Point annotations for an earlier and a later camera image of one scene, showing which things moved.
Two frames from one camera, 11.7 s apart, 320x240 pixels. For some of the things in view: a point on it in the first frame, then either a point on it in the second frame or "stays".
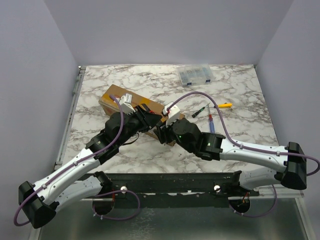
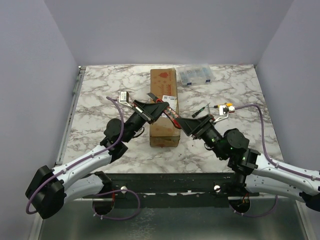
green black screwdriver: (194, 115) stays
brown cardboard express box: (129, 100) to (163, 132)
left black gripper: (147, 120) stays
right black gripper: (163, 132) to (201, 129)
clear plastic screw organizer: (195, 74) stays
